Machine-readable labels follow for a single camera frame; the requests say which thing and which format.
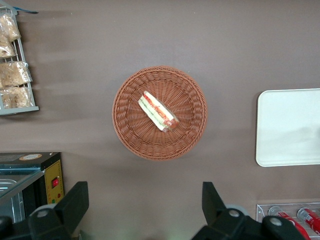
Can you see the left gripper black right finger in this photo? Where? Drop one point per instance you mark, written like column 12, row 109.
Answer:
column 225, row 225

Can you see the wrapped triangle sandwich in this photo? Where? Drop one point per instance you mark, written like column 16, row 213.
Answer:
column 157, row 112

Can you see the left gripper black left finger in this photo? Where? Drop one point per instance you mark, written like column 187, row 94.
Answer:
column 62, row 220

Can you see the clear acrylic bottle rack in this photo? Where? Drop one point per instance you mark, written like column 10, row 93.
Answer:
column 261, row 211

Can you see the brown round wicker basket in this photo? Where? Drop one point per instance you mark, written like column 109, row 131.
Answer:
column 130, row 135

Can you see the black sealing machine yellow panel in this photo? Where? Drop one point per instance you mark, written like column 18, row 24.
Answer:
column 30, row 180

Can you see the beige plastic tray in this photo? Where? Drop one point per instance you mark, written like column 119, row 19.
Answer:
column 287, row 127

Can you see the red cola bottle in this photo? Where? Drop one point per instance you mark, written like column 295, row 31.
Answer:
column 287, row 218
column 310, row 216

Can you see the blue tape piece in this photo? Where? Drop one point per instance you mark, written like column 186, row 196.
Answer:
column 26, row 10

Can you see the clear bag of pastry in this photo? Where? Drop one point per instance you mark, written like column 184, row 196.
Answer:
column 6, row 48
column 17, row 97
column 15, row 73
column 10, row 26

